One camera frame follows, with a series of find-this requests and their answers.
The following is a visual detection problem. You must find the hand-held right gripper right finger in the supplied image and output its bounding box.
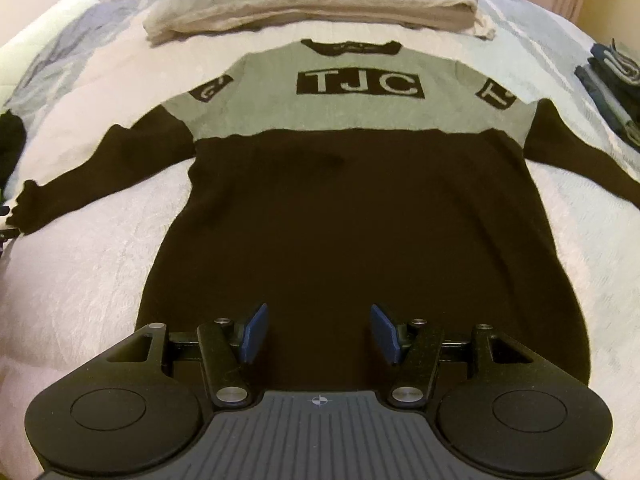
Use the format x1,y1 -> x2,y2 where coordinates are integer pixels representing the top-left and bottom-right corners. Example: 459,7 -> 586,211
370,304 -> 538,406

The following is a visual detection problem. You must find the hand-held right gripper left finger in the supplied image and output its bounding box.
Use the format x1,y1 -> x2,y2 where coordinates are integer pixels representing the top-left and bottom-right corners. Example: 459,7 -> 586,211
102,302 -> 269,408

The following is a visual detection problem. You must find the black and grey sweater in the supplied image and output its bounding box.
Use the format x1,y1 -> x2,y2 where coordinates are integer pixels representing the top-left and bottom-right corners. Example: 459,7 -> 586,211
5,39 -> 640,386

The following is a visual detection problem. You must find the stack of dark folded clothes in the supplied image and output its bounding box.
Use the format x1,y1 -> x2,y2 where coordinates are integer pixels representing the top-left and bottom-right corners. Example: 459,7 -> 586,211
574,39 -> 640,150

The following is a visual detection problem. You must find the white textured bedspread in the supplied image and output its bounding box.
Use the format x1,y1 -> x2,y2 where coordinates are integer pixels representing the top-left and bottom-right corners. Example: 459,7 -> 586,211
0,25 -> 640,466

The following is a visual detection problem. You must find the dark cloth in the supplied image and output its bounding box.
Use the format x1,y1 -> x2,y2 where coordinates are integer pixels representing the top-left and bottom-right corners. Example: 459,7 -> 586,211
0,109 -> 27,201

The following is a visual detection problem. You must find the folded beige blanket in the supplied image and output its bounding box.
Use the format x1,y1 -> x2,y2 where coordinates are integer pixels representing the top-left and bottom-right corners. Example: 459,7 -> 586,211
142,0 -> 497,47

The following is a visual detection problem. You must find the light blue striped bed sheet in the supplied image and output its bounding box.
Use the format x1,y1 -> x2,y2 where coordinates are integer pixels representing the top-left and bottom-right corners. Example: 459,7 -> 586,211
10,0 -> 640,191

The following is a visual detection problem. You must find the white pillow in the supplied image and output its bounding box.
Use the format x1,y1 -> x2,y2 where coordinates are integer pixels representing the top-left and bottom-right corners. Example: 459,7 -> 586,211
0,0 -> 101,63

